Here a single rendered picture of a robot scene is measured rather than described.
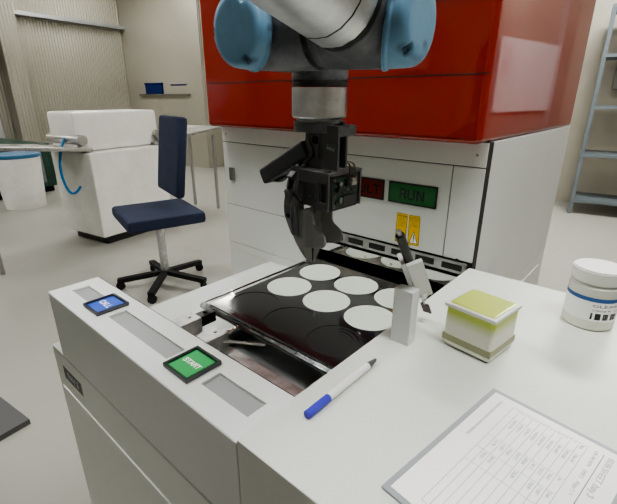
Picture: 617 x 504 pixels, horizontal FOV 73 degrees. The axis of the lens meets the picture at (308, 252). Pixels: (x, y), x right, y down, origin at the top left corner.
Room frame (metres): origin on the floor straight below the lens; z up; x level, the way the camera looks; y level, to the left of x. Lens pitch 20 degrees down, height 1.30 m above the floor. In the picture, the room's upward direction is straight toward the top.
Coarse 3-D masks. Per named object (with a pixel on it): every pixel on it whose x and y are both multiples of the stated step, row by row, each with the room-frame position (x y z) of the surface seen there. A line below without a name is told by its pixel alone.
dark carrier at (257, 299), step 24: (312, 264) 0.99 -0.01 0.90; (264, 288) 0.84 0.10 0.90; (312, 288) 0.84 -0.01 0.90; (384, 288) 0.84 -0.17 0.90; (240, 312) 0.73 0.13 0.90; (264, 312) 0.73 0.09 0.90; (288, 312) 0.73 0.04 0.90; (312, 312) 0.73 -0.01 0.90; (336, 312) 0.73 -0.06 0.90; (288, 336) 0.64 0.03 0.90; (312, 336) 0.65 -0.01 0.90; (336, 336) 0.65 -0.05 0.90; (360, 336) 0.65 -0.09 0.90; (336, 360) 0.57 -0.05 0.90
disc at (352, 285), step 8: (344, 280) 0.89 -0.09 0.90; (352, 280) 0.89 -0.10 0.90; (360, 280) 0.89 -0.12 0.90; (368, 280) 0.89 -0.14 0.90; (336, 288) 0.84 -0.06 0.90; (344, 288) 0.84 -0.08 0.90; (352, 288) 0.84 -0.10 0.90; (360, 288) 0.84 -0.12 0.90; (368, 288) 0.84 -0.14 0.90; (376, 288) 0.84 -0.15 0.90
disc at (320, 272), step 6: (318, 264) 0.99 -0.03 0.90; (300, 270) 0.95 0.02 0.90; (306, 270) 0.95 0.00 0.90; (312, 270) 0.95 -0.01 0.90; (318, 270) 0.95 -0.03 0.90; (324, 270) 0.95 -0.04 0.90; (330, 270) 0.95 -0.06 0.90; (336, 270) 0.95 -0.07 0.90; (306, 276) 0.91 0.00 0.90; (312, 276) 0.91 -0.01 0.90; (318, 276) 0.91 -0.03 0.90; (324, 276) 0.91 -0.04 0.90; (330, 276) 0.91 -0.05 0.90; (336, 276) 0.91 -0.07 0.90
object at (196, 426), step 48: (96, 288) 0.72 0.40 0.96; (96, 336) 0.57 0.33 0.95; (144, 336) 0.55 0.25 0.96; (192, 336) 0.55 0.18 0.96; (96, 384) 0.60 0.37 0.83; (144, 384) 0.47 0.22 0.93; (192, 384) 0.43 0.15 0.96; (240, 384) 0.43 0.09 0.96; (144, 432) 0.49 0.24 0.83; (192, 432) 0.40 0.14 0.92; (240, 432) 0.35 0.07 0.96; (192, 480) 0.41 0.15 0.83
